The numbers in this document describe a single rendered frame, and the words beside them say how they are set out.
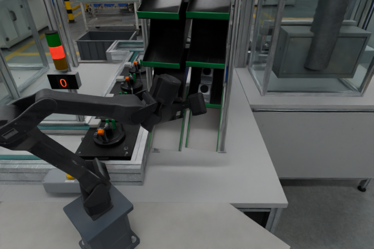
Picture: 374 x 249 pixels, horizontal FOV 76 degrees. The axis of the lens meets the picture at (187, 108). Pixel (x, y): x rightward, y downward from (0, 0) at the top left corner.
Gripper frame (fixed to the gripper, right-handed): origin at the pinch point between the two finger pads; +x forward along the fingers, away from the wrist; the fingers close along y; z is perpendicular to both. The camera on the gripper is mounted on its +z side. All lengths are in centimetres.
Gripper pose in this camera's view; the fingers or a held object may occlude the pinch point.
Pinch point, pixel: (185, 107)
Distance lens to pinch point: 76.3
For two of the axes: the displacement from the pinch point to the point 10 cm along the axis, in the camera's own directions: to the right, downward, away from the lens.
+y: -8.5, 2.0, 4.9
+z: -2.3, -9.7, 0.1
